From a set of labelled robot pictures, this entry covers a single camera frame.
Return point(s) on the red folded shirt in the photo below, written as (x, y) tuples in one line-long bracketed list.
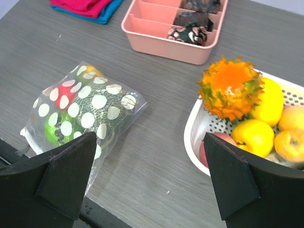
[(86, 8)]

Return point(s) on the green bell pepper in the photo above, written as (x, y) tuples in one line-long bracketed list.
[(61, 128)]

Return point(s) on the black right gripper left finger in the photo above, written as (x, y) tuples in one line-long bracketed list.
[(47, 190)]

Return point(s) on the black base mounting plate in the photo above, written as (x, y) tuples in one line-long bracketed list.
[(91, 215)]

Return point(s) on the orange spiky fruit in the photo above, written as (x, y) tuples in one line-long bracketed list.
[(230, 88)]

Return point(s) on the blue folded shirt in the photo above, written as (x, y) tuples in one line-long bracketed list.
[(103, 17)]

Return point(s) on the red apple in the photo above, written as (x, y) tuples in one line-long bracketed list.
[(62, 95)]

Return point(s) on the orange peach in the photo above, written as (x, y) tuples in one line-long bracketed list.
[(292, 118)]

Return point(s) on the green netted melon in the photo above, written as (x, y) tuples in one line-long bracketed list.
[(100, 107)]

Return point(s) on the dark sushi roll middle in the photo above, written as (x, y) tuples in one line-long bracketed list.
[(205, 6)]

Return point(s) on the clear polka dot zip bag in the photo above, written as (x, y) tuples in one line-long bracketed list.
[(83, 74)]

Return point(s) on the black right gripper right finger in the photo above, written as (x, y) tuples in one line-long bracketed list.
[(253, 192)]

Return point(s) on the pink divided tray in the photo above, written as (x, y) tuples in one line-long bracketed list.
[(149, 26)]

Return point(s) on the white perforated fruit basket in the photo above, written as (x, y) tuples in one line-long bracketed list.
[(201, 122)]

